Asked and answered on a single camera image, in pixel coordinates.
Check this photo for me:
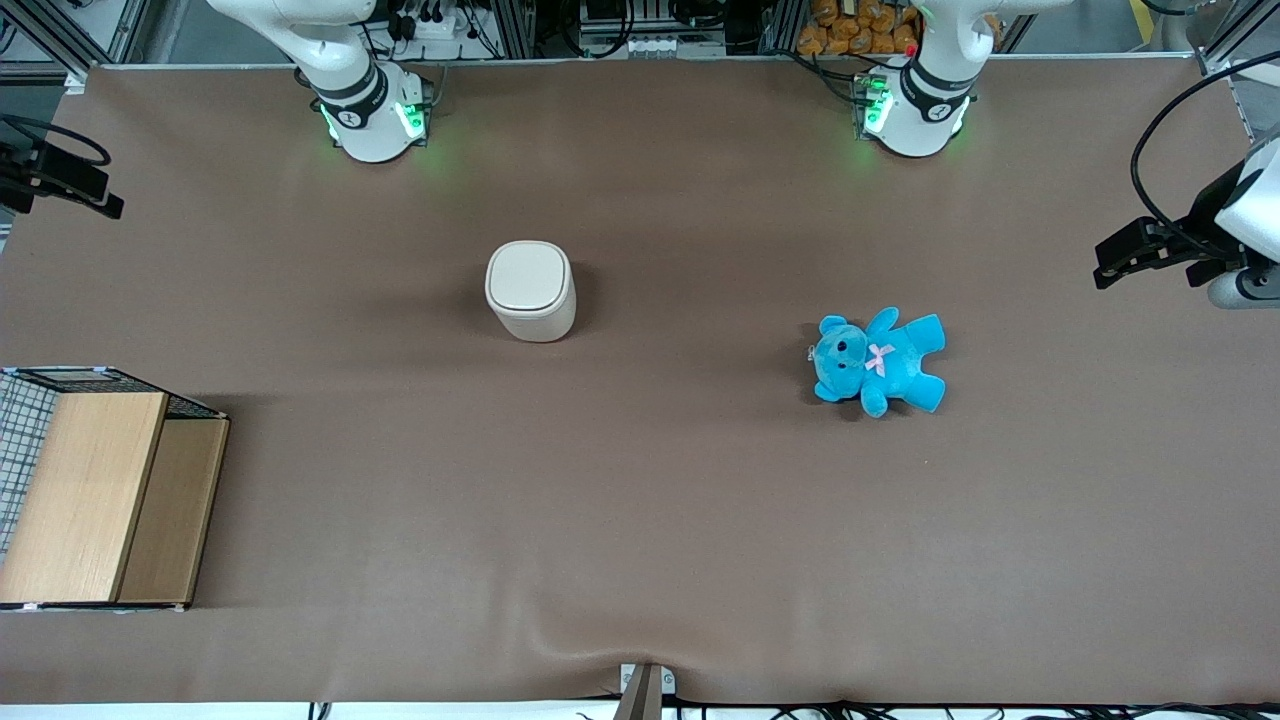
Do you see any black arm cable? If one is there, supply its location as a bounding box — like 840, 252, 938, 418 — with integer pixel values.
0, 114, 112, 168
1130, 60, 1280, 263

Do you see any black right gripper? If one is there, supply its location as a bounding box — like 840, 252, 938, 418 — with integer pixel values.
0, 140, 126, 221

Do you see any wooden shelf with wire mesh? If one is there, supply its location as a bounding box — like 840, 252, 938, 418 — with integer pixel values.
0, 366, 231, 611

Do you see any aluminium frame post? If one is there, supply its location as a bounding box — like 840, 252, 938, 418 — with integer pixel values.
0, 0, 151, 86
1195, 0, 1280, 141

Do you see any brown plush toys pile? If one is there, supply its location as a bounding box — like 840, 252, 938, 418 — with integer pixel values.
796, 0, 923, 57

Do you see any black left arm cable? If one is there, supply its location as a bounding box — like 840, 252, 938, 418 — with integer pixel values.
1130, 60, 1280, 263

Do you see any blue teddy bear plush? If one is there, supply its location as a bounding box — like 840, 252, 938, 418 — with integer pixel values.
808, 307, 947, 419

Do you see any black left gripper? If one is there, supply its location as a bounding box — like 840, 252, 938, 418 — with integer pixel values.
1093, 165, 1251, 292

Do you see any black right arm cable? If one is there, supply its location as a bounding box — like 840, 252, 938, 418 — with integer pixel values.
0, 114, 112, 168

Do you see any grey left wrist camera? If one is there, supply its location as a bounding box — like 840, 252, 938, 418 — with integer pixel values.
1207, 264, 1280, 310

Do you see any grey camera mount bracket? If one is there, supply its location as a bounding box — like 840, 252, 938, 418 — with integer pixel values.
614, 662, 677, 720

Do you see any white power strip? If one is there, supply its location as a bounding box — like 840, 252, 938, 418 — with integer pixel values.
392, 8, 473, 43

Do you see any white lidded trash can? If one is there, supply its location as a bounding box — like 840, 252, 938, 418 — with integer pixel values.
485, 240, 578, 344

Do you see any brown table mat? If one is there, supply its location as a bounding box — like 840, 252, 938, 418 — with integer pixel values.
0, 55, 1280, 706

